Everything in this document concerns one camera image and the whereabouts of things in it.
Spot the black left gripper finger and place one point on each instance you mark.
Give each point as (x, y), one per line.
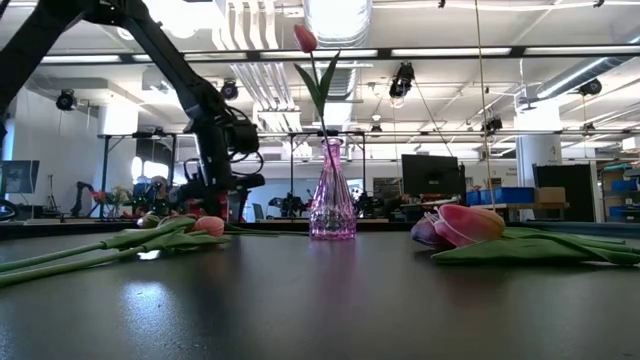
(215, 207)

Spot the large light pink artificial tulip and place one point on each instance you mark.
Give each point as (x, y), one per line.
(470, 222)

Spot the wooden top work table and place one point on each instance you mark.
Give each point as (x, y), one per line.
(520, 206)

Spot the blue bin shelf unit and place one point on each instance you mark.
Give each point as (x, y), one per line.
(622, 192)

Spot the black rig frame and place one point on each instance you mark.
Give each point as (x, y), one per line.
(250, 54)

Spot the purple artificial tulip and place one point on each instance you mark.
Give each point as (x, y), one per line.
(148, 220)
(424, 234)

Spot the black computer monitor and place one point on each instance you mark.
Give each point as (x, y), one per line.
(430, 175)

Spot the artificial tulip green stem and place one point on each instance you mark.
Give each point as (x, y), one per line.
(140, 235)

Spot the white building pillar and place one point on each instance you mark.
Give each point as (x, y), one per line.
(537, 150)

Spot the black cabinet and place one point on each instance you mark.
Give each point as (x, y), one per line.
(577, 180)

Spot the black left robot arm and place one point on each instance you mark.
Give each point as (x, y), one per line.
(165, 60)

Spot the pink glass vase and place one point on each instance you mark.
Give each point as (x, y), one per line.
(332, 210)

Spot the silver ceiling duct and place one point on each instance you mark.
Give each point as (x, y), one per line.
(337, 20)

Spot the small grey monitor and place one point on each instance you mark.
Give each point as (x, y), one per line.
(20, 176)

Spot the dark pink artificial tulip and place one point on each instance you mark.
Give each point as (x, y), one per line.
(305, 39)

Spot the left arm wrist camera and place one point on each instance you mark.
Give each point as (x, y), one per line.
(245, 136)

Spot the black ceiling spotlight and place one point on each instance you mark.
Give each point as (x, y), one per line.
(229, 90)
(590, 87)
(402, 80)
(66, 100)

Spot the cardboard box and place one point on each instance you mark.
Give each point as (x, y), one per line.
(550, 195)

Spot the blue plastic bin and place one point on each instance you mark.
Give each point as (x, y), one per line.
(505, 195)

